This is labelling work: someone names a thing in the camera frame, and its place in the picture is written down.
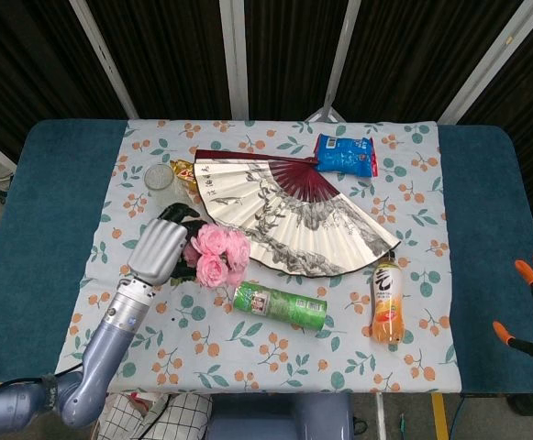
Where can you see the black and silver left hand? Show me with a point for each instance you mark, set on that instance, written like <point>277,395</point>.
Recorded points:
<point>158,247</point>

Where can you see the pink artificial flower bouquet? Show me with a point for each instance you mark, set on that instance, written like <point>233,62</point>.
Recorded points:
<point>218,252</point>

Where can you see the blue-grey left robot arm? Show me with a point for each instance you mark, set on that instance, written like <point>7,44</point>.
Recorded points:
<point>105,348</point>

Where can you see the clear glass cup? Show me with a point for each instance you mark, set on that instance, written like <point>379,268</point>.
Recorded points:
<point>160,181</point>

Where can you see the yellow and red snack packet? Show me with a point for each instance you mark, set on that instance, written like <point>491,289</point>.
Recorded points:
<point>184,174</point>

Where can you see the dark blue table cover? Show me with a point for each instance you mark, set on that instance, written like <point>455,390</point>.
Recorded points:
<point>41,229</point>

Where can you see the green chip can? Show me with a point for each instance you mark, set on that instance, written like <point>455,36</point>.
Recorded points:
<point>280,306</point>

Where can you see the painted paper folding fan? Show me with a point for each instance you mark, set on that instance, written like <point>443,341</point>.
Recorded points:
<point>293,224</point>

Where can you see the floral print tablecloth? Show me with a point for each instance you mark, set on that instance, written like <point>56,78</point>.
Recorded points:
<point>266,362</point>

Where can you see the orange drink bottle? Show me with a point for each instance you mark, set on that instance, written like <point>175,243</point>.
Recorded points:
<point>386,307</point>

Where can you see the white checkered bag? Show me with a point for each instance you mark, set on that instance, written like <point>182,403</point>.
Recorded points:
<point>179,419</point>

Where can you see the blue-grey robot torso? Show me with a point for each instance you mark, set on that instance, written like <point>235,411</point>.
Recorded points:
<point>270,417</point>

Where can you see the blue snack bag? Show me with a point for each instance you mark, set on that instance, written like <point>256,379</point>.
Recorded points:
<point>345,156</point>

